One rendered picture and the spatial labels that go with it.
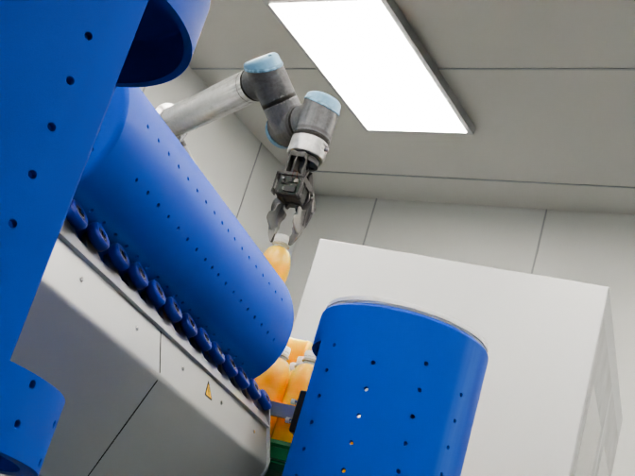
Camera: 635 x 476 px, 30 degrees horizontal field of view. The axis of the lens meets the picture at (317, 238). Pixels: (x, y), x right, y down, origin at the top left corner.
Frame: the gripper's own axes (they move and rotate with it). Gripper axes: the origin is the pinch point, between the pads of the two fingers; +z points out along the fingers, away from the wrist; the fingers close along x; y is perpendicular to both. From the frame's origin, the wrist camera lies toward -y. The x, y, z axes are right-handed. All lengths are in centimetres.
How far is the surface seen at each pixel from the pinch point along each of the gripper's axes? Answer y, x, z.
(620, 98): -272, 28, -203
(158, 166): 92, 17, 26
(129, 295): 83, 14, 44
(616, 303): -402, 33, -147
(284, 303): 25.3, 15.6, 22.8
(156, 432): 59, 14, 59
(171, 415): 58, 15, 56
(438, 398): 64, 60, 45
